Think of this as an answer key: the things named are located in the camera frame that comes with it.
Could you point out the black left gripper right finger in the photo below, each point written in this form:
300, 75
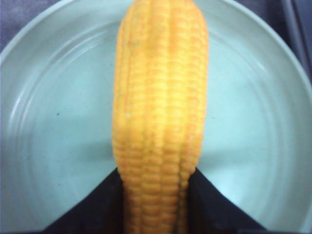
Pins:
210, 212

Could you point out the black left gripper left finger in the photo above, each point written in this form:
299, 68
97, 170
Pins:
101, 212

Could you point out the yellow corn cob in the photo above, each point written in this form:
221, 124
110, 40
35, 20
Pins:
159, 109

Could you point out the light green plate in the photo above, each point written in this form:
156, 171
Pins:
57, 78

